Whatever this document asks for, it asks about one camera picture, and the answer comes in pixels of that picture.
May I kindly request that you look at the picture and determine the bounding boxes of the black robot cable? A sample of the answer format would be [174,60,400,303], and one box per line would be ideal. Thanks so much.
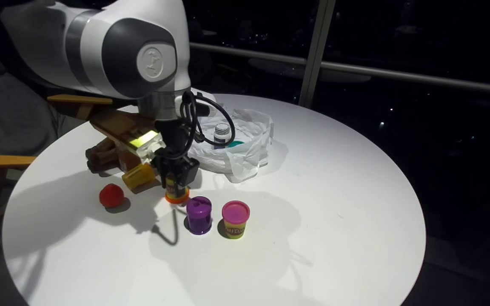
[179,89,238,150]

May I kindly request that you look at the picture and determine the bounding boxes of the brown plush moose toy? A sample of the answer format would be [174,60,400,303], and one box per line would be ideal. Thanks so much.
[84,108,162,177]

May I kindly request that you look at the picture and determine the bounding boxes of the white plastic bag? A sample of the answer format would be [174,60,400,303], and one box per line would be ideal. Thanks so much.
[189,106,276,184]

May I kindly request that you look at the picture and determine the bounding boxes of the yellow plastic tub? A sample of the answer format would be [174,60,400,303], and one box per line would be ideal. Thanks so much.
[121,162,162,194]

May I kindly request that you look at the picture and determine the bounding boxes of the grey window frame post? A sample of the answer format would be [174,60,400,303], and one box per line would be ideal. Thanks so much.
[298,0,337,109]

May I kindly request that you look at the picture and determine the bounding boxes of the red toy ball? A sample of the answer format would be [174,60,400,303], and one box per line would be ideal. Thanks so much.
[97,182,128,211]

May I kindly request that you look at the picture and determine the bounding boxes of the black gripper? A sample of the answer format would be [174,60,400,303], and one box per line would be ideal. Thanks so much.
[152,118,203,198]

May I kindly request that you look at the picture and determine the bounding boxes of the grey metal railing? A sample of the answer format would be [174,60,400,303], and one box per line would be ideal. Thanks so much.
[189,40,490,99]

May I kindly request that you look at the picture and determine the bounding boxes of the yellow dough can pink lid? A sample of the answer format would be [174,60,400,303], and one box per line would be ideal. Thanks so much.
[220,199,252,242]

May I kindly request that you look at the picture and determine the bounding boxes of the grey armchair wooden arms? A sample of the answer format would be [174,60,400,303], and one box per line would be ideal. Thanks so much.
[0,41,116,257]

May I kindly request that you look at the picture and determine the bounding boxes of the purple dough can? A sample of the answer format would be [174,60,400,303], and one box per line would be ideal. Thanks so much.
[184,196,215,237]

